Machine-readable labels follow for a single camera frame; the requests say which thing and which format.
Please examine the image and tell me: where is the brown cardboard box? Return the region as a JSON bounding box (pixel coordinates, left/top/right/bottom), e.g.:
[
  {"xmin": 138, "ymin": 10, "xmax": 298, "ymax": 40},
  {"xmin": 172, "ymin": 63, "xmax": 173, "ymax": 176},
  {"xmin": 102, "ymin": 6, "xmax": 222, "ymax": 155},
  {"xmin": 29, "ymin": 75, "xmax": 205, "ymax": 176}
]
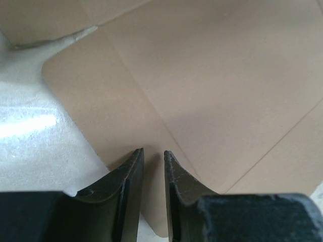
[{"xmin": 1, "ymin": 1, "xmax": 322, "ymax": 241}]

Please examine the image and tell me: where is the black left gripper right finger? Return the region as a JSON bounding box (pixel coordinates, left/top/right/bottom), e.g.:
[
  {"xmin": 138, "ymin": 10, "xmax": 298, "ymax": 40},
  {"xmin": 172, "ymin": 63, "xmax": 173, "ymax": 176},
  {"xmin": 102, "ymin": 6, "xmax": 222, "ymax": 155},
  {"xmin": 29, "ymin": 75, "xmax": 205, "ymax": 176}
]
[{"xmin": 164, "ymin": 151, "xmax": 322, "ymax": 241}]

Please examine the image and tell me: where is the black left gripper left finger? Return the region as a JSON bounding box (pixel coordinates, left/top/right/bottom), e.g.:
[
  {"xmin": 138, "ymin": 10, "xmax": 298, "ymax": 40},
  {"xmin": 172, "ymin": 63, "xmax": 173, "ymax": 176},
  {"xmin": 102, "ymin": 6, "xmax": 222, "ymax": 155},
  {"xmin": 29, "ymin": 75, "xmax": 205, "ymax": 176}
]
[{"xmin": 1, "ymin": 148, "xmax": 144, "ymax": 241}]

